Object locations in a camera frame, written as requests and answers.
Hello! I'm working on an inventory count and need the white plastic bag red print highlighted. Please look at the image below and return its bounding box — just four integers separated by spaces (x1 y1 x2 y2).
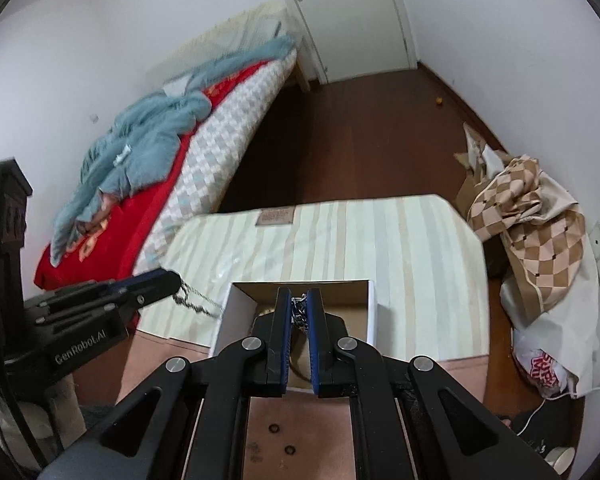
513 338 574 399

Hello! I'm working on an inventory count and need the white paper cup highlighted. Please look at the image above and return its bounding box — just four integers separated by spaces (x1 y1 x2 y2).
545 446 576 476

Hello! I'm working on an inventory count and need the bed with red blanket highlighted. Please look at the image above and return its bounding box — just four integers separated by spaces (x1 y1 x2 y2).
34 1 302 290

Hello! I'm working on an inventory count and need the white door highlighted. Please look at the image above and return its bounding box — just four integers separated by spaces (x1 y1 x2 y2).
285 0 417 84

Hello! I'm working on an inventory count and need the dark wooden cabinet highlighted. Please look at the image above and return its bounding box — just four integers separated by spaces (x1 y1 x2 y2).
0 158 32 368

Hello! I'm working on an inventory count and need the blue-grey quilt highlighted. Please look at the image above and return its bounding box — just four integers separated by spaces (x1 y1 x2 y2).
50 35 296 266

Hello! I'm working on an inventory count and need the white charging cable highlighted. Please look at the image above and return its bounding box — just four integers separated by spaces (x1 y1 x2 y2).
519 372 600 436

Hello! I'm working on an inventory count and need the striped pink table cloth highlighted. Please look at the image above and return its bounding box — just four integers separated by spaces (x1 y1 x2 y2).
74 193 491 480

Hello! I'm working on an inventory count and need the checkered beige cloth pile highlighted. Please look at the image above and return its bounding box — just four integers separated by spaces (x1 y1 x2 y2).
466 155 585 321

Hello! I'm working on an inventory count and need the white cardboard jewelry box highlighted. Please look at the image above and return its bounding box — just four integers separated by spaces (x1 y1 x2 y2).
210 280 378 392

